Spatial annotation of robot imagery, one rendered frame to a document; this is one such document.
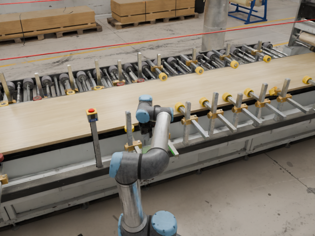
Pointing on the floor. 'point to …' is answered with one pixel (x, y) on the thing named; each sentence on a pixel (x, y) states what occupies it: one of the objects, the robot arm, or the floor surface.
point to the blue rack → (250, 12)
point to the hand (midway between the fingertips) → (149, 139)
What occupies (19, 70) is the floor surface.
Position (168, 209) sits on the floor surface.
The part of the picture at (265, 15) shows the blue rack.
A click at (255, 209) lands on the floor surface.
